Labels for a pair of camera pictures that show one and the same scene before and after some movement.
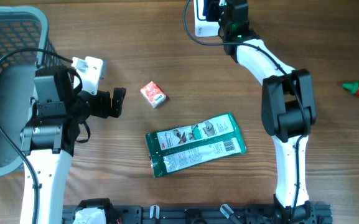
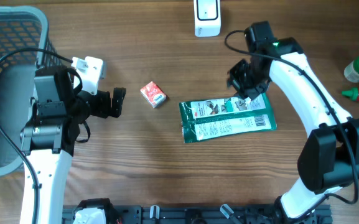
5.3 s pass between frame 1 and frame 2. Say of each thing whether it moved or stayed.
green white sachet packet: moved
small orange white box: stayed
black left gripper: stayed
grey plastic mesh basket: stayed
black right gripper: moved
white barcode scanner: stayed
